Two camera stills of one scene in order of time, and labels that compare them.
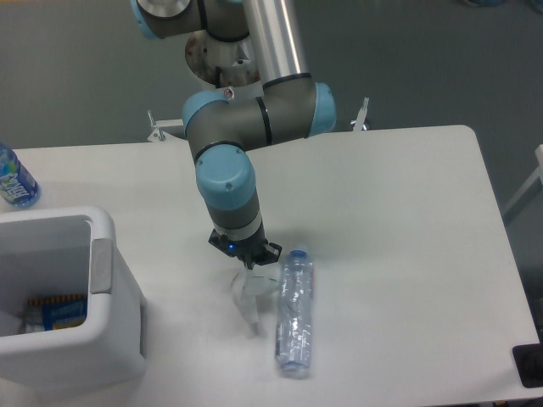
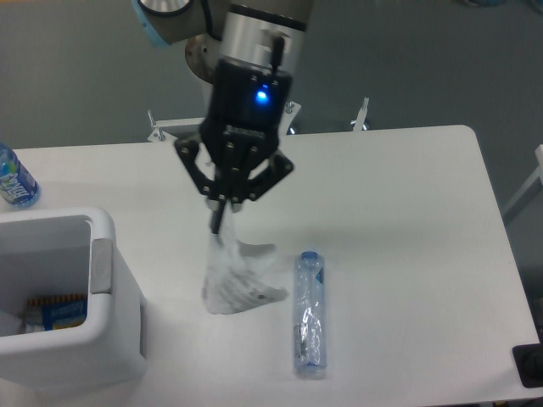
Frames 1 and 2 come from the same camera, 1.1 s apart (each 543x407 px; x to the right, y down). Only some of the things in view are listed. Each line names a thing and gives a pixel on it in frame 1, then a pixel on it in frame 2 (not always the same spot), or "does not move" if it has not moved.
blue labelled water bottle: x=19 y=189 does not move
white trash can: x=68 y=252 does not move
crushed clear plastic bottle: x=294 y=312 → x=310 y=337
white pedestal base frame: x=160 y=125 does not move
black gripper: x=250 y=251 → x=250 y=103
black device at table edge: x=529 y=362 does not move
